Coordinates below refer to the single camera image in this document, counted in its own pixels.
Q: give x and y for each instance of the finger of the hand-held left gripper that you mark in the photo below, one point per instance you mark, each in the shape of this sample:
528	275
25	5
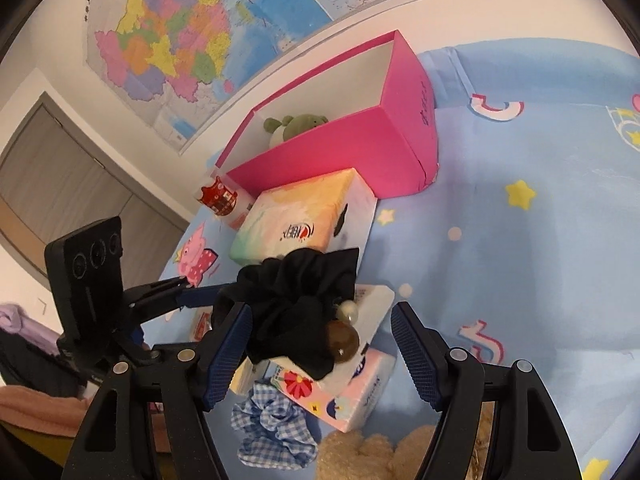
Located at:
138	336
210	296

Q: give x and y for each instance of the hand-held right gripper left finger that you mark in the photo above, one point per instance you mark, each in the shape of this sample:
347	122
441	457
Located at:
227	360

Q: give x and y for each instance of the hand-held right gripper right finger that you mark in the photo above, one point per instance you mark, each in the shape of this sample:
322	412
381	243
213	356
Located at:
415	355

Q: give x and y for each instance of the black scrunchie with beads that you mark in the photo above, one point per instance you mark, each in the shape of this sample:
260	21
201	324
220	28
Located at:
290	300

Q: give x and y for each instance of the pastel tissue pack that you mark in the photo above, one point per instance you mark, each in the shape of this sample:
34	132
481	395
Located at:
295	215

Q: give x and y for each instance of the pink cardboard box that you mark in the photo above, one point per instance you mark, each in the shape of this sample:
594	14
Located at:
350	145

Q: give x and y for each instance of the yellow tissue pack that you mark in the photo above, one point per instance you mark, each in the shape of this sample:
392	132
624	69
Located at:
245	377

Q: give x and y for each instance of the red white small tissue pack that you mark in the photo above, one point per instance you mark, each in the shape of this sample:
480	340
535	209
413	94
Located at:
202	325
217	197

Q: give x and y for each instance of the white floral tissue pack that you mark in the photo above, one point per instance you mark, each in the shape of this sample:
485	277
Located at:
372	305

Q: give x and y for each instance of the blue pink tissue pack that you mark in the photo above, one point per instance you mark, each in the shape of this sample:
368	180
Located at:
360	395

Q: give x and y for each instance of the blue gingham scrunchie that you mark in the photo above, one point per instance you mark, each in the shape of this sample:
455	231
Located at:
270	425

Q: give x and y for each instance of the purple cloth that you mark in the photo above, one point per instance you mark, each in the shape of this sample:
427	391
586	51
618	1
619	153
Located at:
20	322

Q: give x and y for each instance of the grey door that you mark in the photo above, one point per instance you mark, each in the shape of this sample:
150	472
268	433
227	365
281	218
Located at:
60	170

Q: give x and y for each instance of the beige plush toy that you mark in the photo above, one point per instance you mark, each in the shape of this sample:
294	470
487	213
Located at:
370	455

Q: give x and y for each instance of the dark cloth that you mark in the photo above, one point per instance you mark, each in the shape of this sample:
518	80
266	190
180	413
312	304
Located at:
30	365

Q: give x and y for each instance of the pink cloth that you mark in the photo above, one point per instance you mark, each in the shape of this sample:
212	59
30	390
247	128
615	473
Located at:
40	405

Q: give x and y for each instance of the blue printed bedsheet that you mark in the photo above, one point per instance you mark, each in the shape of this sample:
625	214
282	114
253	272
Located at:
525	285

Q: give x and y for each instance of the green plush toy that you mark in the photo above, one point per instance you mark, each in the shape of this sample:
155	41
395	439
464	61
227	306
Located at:
300	125

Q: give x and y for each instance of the colourful wall map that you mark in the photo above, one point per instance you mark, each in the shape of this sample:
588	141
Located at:
170	35

